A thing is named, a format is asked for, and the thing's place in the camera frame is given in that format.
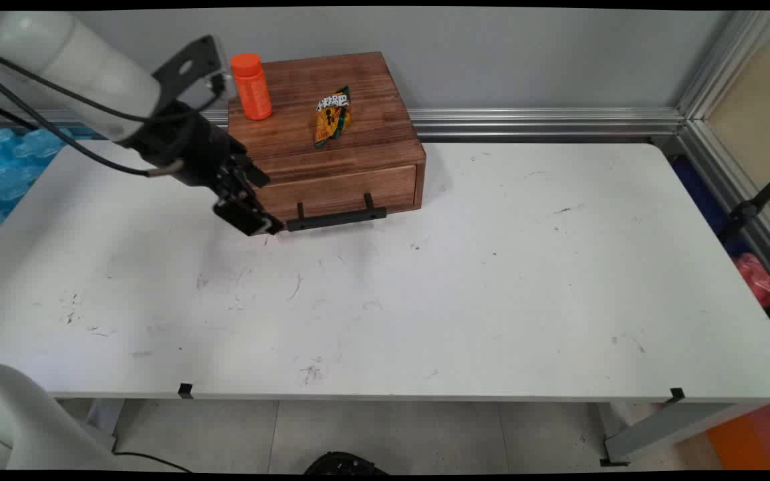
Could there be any orange box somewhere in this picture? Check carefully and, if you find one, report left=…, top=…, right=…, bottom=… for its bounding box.
left=706, top=403, right=770, bottom=470

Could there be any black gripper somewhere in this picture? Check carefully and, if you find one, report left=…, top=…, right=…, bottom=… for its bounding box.
left=121, top=100, right=287, bottom=236

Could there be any slanted aluminium side rail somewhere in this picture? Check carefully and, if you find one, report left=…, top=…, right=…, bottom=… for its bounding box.
left=676, top=119, right=770, bottom=298

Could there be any horizontal aluminium frame rail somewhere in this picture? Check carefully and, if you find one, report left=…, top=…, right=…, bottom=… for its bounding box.
left=0, top=106, right=688, bottom=142

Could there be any upright aluminium frame post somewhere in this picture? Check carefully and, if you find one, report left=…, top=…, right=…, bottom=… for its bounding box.
left=678, top=10, right=763, bottom=122

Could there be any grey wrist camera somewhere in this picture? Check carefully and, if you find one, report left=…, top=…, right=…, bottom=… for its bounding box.
left=208, top=70, right=237, bottom=101

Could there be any long grey table leg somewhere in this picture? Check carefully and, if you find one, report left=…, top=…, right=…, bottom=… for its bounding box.
left=600, top=401, right=770, bottom=466

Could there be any blue bubble wrap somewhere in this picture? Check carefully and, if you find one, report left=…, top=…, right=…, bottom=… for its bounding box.
left=0, top=127, right=102, bottom=251

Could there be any dark blue bin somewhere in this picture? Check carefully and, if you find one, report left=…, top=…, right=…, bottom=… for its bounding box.
left=669, top=155, right=750, bottom=258

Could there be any short grey table leg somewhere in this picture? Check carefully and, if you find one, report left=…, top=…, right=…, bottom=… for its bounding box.
left=86, top=399, right=125, bottom=435

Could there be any yellow green snack packet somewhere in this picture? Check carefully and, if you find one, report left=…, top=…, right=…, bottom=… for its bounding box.
left=313, top=85, right=352, bottom=149

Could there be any round black floor object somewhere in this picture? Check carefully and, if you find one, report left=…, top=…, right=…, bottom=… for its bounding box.
left=303, top=452, right=389, bottom=476

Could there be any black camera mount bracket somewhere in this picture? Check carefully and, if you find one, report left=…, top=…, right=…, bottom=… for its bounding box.
left=151, top=35, right=229, bottom=101

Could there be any wooden drawer box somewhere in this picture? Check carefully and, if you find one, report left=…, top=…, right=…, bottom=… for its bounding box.
left=227, top=51, right=427, bottom=213

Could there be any orange plastic bottle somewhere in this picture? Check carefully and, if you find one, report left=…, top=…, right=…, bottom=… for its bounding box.
left=230, top=53, right=273, bottom=122

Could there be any red plastic bag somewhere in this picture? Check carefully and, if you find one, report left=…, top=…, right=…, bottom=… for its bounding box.
left=733, top=253, right=770, bottom=308

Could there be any black tripod stand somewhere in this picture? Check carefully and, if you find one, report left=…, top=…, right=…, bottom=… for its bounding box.
left=718, top=159, right=770, bottom=243

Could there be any black floor cable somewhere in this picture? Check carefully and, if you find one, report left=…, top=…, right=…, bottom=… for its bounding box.
left=112, top=438, right=193, bottom=474

